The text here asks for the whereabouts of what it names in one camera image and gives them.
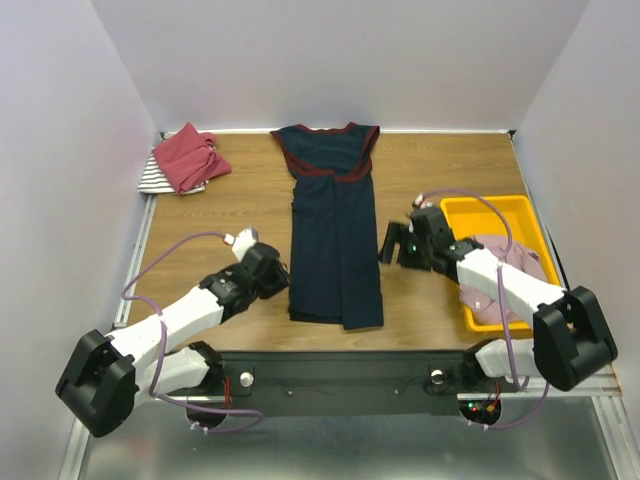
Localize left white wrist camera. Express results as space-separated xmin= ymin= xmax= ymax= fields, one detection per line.
xmin=223 ymin=227 xmax=259 ymax=262

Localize navy tank top maroon trim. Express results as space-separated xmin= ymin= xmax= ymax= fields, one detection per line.
xmin=271 ymin=122 xmax=384 ymax=330

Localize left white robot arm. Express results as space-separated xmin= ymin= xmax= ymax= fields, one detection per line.
xmin=55 ymin=242 xmax=289 ymax=438

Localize striped folded tank top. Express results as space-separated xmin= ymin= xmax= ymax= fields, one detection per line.
xmin=137 ymin=153 xmax=177 ymax=195

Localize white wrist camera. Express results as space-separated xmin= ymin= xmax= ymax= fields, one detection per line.
xmin=412 ymin=192 xmax=434 ymax=209
xmin=223 ymin=227 xmax=259 ymax=262

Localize mauve tank top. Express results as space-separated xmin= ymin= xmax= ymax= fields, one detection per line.
xmin=459 ymin=235 xmax=547 ymax=325

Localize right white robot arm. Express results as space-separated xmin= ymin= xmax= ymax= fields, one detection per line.
xmin=379 ymin=206 xmax=618 ymax=392

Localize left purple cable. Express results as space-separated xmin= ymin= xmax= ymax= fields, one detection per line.
xmin=121 ymin=231 xmax=265 ymax=435

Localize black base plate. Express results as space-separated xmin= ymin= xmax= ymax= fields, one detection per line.
xmin=164 ymin=349 xmax=521 ymax=419

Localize red folded tank top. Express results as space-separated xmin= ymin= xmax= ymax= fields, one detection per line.
xmin=152 ymin=122 xmax=232 ymax=195

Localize yellow plastic bin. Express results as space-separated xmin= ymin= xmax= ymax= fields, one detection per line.
xmin=440 ymin=195 xmax=561 ymax=333

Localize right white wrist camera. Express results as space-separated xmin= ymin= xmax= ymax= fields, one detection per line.
xmin=412 ymin=192 xmax=434 ymax=209

